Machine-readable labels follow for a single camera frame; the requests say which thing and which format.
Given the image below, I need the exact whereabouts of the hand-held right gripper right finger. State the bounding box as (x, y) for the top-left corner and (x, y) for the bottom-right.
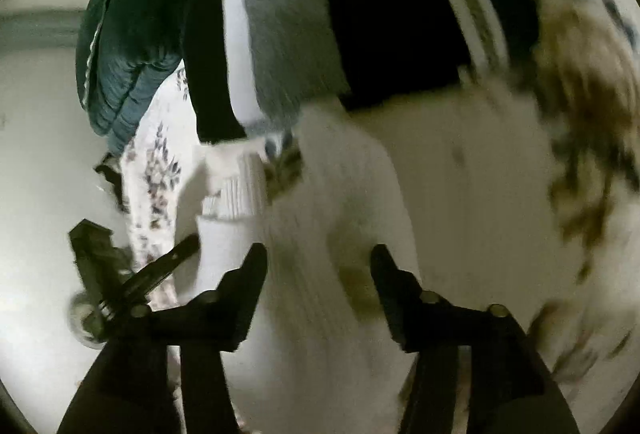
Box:
(370, 244), (581, 434)

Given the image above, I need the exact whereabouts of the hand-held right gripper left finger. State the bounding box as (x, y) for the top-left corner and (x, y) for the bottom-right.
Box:
(57, 242), (269, 434)

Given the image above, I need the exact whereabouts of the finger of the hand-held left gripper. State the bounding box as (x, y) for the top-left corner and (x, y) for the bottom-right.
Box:
(120, 234), (201, 310)

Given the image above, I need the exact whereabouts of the white knit sweater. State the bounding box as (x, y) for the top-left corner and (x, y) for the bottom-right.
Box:
(196, 79), (568, 434)

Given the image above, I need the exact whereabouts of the dark green quilt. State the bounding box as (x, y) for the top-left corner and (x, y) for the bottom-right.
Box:
(75, 0), (222, 157)

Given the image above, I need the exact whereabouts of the black grey striped folded sweater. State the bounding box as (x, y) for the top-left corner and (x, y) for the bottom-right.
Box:
(182, 0), (542, 146)

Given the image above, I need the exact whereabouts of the floral bed blanket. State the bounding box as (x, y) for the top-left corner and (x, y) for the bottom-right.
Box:
(94, 0), (640, 434)

